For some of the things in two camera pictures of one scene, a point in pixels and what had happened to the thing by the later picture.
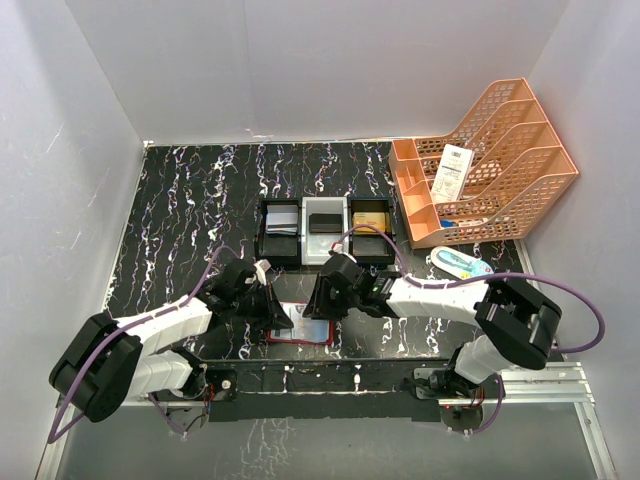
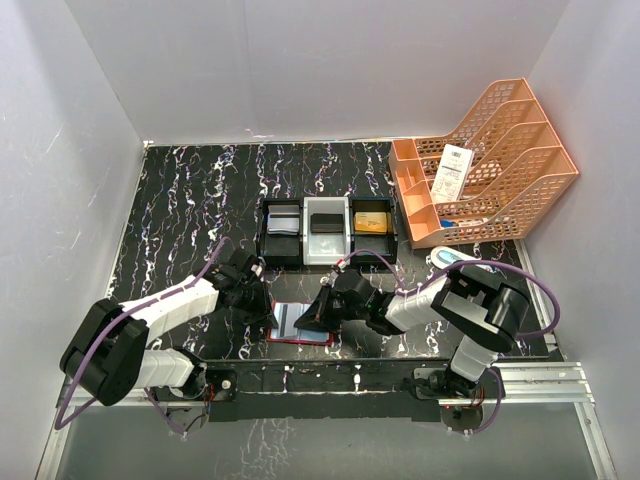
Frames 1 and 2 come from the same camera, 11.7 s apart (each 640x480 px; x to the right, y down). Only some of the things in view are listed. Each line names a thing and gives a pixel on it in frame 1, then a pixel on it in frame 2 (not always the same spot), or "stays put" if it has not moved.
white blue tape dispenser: [458, 263] stays put
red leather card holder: [304, 329] stays put
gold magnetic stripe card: [375, 219] stays put
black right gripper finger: [338, 307] -> [331, 323]
